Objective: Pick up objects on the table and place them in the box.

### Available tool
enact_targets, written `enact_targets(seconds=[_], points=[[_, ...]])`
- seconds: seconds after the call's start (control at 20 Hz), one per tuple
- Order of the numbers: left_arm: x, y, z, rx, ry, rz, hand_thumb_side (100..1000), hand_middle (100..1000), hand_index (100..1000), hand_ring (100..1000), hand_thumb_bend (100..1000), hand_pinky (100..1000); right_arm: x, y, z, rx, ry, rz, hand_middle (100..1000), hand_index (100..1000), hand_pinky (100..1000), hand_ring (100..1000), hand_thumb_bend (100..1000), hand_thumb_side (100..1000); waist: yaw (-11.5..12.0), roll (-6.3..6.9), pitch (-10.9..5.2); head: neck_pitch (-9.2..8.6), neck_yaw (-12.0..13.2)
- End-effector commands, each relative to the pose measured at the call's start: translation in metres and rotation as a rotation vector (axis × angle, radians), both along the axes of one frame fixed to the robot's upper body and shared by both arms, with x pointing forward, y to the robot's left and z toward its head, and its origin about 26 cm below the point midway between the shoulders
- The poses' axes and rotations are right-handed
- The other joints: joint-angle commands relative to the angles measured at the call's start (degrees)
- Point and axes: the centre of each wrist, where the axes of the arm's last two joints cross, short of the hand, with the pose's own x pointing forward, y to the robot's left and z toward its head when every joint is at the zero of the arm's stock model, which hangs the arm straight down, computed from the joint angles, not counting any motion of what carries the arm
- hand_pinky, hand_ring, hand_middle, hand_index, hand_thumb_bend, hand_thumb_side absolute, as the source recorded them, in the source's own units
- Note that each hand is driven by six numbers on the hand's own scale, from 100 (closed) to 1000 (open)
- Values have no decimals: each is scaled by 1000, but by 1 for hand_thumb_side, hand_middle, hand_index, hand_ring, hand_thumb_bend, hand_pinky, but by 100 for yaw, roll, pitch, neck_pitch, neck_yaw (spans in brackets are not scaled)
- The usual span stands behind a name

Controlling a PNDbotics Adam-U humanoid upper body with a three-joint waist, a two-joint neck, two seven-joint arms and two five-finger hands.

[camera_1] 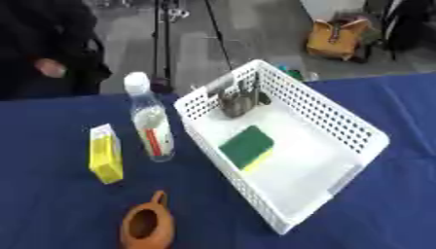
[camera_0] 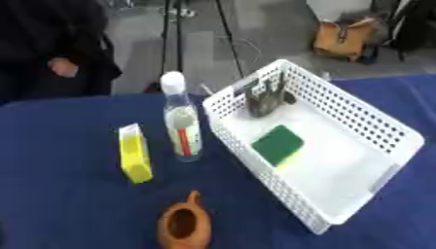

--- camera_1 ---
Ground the grey metal stapler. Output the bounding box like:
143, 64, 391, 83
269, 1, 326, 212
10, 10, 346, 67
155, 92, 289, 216
202, 72, 273, 119

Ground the green and yellow sponge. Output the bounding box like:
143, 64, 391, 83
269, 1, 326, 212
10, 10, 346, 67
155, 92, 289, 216
218, 124, 276, 171

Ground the clear plastic bottle white cap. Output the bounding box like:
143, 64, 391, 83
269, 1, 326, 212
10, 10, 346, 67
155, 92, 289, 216
123, 71, 177, 163

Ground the black tripod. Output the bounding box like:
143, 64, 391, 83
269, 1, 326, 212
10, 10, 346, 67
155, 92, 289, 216
148, 0, 236, 94

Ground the white perforated plastic basket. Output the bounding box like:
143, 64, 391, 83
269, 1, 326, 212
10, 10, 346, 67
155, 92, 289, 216
171, 58, 392, 235

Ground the yellow and white carton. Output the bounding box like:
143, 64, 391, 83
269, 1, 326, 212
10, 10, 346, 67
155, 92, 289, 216
87, 123, 127, 186

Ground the brown clay teapot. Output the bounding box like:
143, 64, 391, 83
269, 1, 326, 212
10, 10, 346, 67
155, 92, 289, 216
117, 190, 177, 249

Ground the yellow bag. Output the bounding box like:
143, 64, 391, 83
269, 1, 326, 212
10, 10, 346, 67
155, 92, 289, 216
305, 18, 374, 62

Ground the person's hand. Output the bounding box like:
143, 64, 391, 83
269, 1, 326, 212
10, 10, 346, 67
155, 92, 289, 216
32, 57, 68, 79

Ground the person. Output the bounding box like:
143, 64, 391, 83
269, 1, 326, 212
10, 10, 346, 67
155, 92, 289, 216
0, 0, 115, 101

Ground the black chair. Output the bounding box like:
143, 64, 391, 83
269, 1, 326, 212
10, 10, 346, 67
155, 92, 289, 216
380, 0, 436, 62

